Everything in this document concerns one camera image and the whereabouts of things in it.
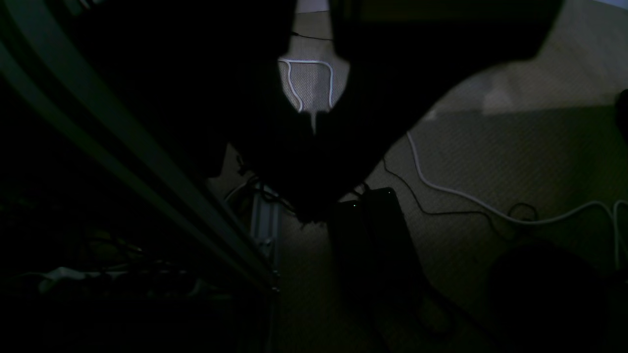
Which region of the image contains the thin black cable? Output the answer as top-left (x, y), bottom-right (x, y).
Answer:
top-left (383, 157), bottom-right (540, 236)

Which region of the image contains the white cable on floor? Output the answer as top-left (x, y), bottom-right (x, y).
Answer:
top-left (406, 131), bottom-right (628, 269)

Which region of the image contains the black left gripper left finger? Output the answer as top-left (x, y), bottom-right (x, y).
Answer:
top-left (64, 0), bottom-right (314, 223)

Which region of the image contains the black power adapter box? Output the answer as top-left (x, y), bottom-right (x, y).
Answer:
top-left (327, 187), bottom-right (427, 311)

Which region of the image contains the aluminium table frame leg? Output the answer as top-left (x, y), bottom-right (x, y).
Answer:
top-left (250, 183), bottom-right (284, 269)

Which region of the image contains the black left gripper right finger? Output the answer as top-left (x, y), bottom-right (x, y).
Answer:
top-left (314, 0), bottom-right (563, 223)

